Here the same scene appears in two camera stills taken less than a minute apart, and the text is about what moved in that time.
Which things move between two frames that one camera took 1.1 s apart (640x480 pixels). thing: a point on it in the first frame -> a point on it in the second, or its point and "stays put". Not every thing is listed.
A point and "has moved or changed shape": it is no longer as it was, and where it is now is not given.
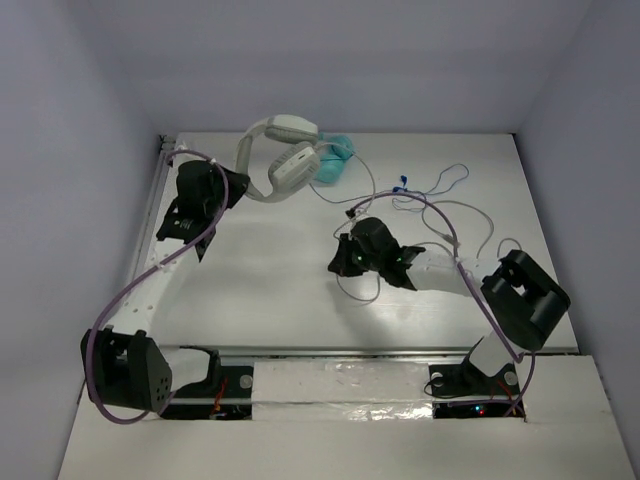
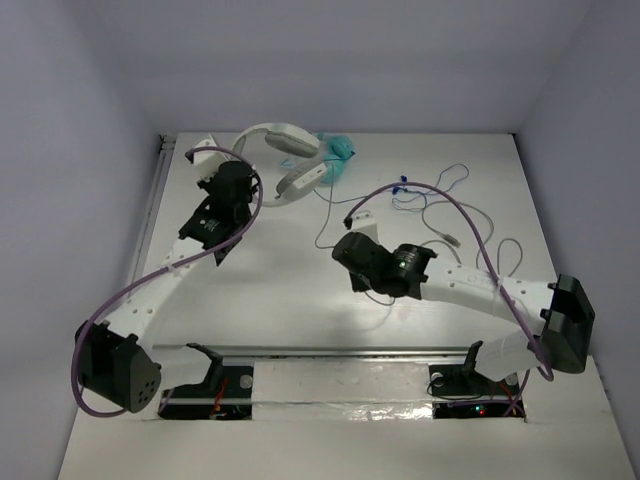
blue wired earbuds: [404, 180] stays put
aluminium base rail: [347, 351] stays put
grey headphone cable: [375, 194] -> [449, 243]
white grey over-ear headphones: [281, 159] has moved or changed shape
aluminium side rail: [141, 250] stays put
